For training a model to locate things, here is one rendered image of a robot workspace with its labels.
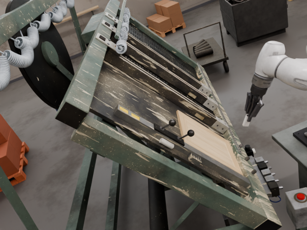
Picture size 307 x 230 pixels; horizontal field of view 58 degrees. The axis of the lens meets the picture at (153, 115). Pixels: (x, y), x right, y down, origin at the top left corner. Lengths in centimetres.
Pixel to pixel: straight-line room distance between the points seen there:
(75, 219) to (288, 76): 174
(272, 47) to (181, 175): 70
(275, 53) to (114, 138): 79
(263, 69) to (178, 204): 198
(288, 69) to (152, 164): 70
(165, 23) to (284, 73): 650
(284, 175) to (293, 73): 191
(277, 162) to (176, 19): 541
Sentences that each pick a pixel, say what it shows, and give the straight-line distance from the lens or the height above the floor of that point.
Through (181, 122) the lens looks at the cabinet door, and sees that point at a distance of 180.
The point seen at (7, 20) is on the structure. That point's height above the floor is 218.
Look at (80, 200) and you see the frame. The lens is 240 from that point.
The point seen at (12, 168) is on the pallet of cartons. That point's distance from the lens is 453.
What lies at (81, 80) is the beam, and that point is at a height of 189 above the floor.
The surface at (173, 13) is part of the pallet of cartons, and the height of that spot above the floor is 46.
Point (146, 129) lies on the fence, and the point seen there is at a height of 151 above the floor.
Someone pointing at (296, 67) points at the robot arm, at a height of 169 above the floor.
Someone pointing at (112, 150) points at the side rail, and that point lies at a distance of 121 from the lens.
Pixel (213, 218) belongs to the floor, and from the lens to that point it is 284.
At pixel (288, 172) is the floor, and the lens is 312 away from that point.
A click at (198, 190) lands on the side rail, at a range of 141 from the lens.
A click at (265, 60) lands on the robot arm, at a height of 170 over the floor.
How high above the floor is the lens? 231
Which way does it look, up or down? 31 degrees down
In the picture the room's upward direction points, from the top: 21 degrees counter-clockwise
